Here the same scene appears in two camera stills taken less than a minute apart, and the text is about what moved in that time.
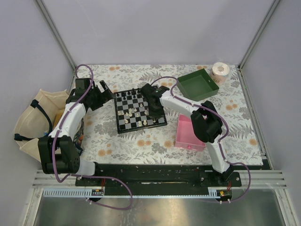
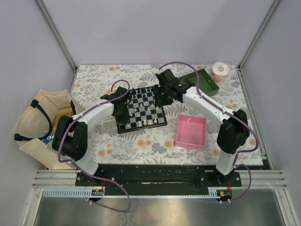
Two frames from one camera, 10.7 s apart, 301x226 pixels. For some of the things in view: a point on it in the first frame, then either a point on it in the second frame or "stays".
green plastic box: [197, 85] stays
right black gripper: [157, 115] to [158, 100]
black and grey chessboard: [132, 112] stays
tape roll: [219, 72] stays
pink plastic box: [186, 137] stays
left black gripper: [105, 96] to [125, 119]
